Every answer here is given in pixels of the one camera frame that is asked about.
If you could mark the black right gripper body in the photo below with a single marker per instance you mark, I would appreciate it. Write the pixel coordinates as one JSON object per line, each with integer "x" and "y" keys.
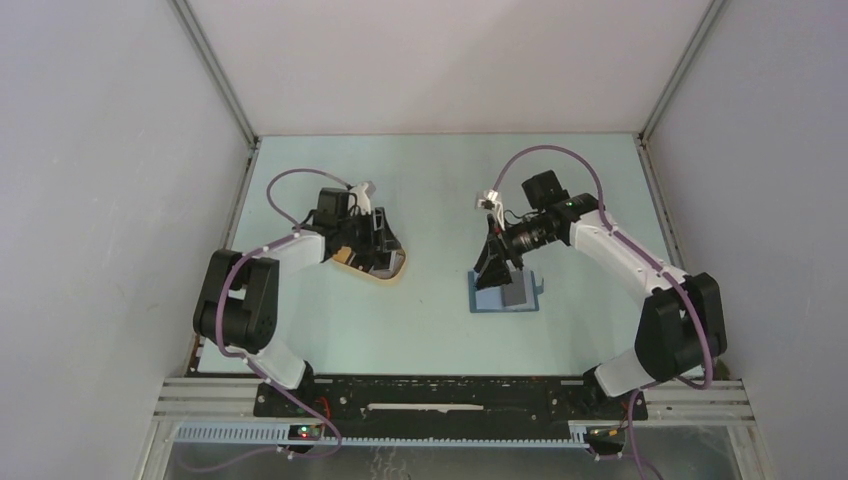
{"x": 521, "y": 238}

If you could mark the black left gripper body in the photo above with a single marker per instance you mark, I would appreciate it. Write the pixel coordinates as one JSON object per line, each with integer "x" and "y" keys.
{"x": 358, "y": 232}

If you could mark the blue card holder wallet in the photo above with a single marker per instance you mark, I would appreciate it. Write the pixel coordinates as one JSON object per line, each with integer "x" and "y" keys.
{"x": 489, "y": 300}

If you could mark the black credit card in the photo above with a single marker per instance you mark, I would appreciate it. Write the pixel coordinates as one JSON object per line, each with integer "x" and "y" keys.
{"x": 514, "y": 293}

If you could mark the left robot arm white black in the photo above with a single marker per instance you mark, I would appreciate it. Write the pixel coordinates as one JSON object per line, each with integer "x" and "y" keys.
{"x": 238, "y": 306}

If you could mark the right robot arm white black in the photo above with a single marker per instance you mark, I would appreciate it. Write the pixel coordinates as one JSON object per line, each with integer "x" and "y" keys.
{"x": 681, "y": 324}

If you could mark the beige oval card tray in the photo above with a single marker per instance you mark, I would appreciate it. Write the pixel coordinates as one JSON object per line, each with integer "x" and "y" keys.
{"x": 343, "y": 259}

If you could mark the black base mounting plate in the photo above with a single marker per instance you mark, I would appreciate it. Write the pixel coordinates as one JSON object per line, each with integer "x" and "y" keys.
{"x": 487, "y": 408}

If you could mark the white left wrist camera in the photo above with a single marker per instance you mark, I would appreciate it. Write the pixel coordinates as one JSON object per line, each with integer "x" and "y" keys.
{"x": 360, "y": 197}

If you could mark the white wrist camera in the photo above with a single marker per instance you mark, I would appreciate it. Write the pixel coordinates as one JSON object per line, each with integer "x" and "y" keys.
{"x": 491, "y": 201}
{"x": 360, "y": 197}

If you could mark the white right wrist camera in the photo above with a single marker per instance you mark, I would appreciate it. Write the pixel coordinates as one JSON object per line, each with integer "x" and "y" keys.
{"x": 491, "y": 201}

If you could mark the aluminium frame rail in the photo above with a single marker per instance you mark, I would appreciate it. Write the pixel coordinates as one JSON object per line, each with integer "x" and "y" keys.
{"x": 227, "y": 404}

